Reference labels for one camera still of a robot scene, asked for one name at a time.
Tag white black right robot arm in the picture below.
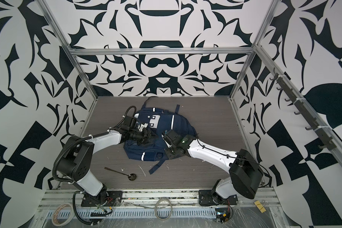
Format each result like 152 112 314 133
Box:
162 130 265 199

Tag navy blue student backpack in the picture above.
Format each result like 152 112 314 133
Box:
123 101 197 174

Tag beige tape roll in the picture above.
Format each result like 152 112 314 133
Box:
51 203 75 227

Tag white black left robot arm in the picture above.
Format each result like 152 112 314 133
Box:
52 114 157 204

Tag yellow tape pieces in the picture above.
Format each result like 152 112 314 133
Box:
254 200 267 213

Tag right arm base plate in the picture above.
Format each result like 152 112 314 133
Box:
198 179 238 207

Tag black metal spoon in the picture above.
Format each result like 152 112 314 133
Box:
104 167 137 181

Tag white slotted cable duct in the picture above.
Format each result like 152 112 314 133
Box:
42 207 220 220

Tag green lit circuit board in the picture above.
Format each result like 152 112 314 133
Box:
216 207 234 224

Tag grey coiled cable loop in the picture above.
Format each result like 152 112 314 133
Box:
154 197 173 221

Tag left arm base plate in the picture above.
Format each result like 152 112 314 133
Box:
81 190 123 207

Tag grey coat hook rack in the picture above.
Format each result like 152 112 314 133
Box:
271 69 337 151

